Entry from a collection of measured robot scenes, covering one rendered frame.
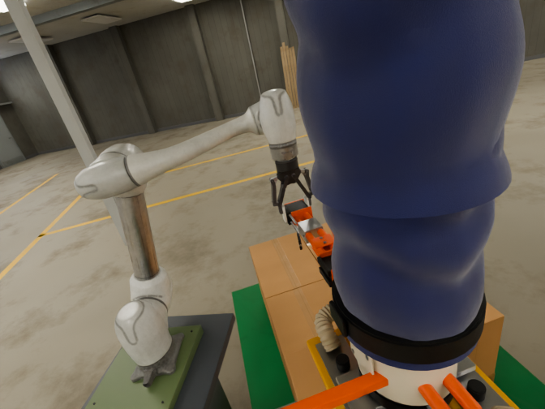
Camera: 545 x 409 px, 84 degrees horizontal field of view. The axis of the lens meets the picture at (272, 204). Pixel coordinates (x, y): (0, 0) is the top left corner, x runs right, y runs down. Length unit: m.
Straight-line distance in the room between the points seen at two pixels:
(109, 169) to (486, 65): 0.91
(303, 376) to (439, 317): 0.61
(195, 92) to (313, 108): 12.70
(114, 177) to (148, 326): 0.57
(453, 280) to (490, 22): 0.27
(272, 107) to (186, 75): 12.18
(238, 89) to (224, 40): 1.70
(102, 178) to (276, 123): 0.53
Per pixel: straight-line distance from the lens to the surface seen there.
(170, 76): 13.32
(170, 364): 1.38
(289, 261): 2.06
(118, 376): 1.52
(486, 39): 0.32
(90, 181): 1.03
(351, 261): 0.43
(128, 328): 1.27
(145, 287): 1.38
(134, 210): 1.22
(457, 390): 0.60
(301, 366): 1.02
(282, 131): 0.93
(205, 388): 1.32
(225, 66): 12.54
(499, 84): 0.34
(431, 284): 0.42
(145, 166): 0.98
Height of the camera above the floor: 1.77
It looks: 25 degrees down
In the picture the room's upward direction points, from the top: 13 degrees counter-clockwise
